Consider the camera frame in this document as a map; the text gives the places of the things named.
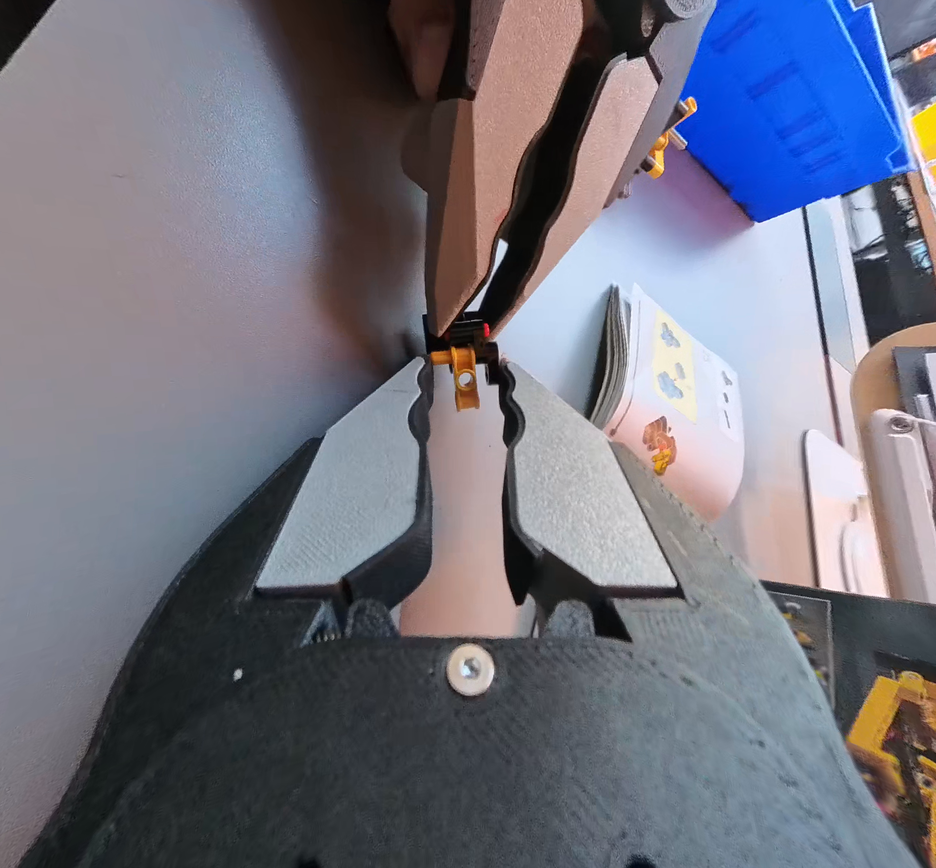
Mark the yellow black lego model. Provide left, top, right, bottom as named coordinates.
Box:
left=643, top=97, right=699, bottom=185

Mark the small black yellow lego assembly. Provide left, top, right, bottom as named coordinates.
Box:
left=423, top=314, right=503, bottom=413

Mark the lego instruction booklet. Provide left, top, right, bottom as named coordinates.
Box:
left=587, top=281, right=747, bottom=527

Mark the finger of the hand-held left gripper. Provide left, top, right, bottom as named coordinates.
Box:
left=426, top=0, right=587, bottom=340
left=481, top=52, right=664, bottom=340

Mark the dark lego set box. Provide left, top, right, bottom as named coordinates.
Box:
left=760, top=579, right=936, bottom=868

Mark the person's left hand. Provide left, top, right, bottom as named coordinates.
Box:
left=388, top=0, right=469, bottom=107

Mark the blue plastic bin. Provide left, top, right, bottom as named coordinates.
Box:
left=676, top=0, right=917, bottom=223

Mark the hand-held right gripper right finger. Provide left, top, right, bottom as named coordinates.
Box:
left=499, top=362, right=679, bottom=609

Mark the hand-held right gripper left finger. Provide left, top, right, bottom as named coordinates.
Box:
left=254, top=358, right=434, bottom=606

